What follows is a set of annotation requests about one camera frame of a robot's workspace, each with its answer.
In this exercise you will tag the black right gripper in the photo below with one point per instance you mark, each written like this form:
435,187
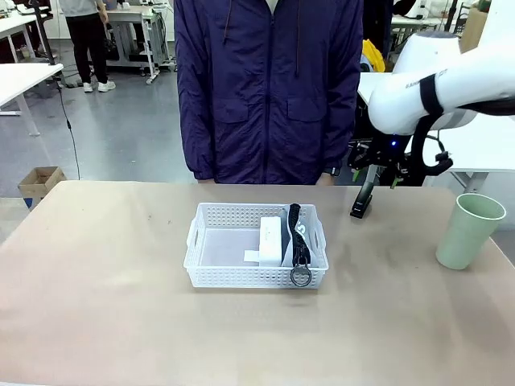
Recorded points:
386,154

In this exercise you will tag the black stapler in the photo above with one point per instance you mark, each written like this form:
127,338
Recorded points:
362,201

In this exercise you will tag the pale green cup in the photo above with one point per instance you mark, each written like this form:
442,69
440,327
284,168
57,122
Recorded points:
468,233

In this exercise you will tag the white rectangular box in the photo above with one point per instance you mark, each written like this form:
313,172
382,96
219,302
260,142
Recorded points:
269,241

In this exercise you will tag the white perforated plastic basket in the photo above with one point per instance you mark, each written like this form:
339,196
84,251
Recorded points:
225,273

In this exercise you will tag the person's left hand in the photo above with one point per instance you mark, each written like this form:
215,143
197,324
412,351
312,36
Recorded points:
326,180

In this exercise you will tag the person's right hand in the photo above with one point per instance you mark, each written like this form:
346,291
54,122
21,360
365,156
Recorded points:
206,181

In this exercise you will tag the black wristwatch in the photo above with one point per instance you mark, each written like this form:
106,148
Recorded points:
332,171

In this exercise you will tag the large white table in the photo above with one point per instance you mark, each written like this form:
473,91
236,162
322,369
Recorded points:
483,149

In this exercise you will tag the yellow garment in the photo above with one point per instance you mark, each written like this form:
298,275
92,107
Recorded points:
372,54

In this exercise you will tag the person in purple jacket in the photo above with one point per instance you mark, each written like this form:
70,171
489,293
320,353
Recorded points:
265,100

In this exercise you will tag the small white paper slip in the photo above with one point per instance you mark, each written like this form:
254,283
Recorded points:
251,256

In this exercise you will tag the tall brown cardboard carton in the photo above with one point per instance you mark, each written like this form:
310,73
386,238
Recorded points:
472,30

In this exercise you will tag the white workbench with metal legs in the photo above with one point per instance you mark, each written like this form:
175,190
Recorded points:
137,16

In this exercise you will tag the bystander in black trousers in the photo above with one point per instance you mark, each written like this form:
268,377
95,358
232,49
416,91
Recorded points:
90,44

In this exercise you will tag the brown cardboard box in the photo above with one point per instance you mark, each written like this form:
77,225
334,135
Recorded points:
40,183

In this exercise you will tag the black stand pole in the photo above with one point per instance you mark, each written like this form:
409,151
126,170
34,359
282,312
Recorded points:
44,32

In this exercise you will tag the white desk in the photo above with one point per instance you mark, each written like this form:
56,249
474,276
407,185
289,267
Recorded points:
24,78

